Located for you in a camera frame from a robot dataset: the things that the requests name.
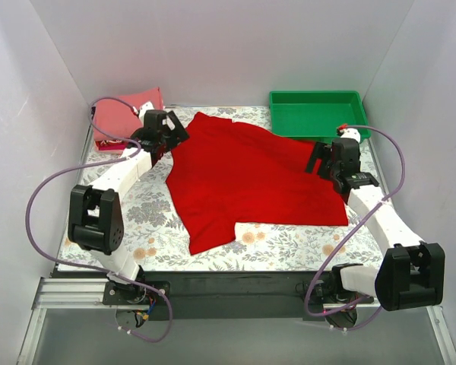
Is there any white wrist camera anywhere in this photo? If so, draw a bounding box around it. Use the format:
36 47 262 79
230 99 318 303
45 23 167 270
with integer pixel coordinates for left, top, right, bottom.
337 125 363 144
137 101 154 119

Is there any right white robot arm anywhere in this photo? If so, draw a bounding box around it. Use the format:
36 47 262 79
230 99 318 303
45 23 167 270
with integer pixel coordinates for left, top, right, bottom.
306 137 445 311

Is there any red patterned folded shirt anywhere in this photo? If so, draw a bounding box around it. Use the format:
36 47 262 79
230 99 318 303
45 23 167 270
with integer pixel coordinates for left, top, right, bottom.
94 139 127 154

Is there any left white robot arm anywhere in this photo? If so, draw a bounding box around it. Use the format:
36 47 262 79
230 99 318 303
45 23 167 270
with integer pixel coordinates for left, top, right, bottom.
68 109 189 304

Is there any purple cable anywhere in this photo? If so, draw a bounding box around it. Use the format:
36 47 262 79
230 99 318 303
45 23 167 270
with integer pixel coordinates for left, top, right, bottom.
25 97 174 343
303 124 407 332

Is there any aluminium frame rail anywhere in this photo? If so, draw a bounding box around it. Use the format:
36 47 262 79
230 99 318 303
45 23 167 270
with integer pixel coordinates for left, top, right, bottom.
18 273 456 364

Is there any red t shirt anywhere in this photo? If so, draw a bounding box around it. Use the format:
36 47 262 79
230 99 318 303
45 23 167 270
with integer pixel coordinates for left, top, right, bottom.
166 112 348 255

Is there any green plastic tray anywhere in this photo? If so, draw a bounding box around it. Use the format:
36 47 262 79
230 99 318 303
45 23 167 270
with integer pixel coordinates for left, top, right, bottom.
269 90 368 143

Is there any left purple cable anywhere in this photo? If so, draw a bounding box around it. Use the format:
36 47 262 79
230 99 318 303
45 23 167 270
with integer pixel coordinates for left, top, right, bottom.
25 97 174 343

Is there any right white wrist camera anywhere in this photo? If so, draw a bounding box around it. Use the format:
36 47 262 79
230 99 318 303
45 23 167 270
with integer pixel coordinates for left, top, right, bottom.
337 125 363 144

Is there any pink folded shirt on top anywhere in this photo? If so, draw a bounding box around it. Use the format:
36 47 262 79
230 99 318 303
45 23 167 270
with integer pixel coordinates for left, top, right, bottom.
94 87 164 138

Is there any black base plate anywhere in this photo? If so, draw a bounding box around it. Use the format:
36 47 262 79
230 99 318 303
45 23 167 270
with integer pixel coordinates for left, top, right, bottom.
103 271 360 320

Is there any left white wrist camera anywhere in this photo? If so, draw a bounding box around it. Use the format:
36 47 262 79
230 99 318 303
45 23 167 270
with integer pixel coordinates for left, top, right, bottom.
137 101 154 119

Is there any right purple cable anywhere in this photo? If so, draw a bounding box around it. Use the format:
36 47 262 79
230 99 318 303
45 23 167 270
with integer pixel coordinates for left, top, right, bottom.
303 124 407 332

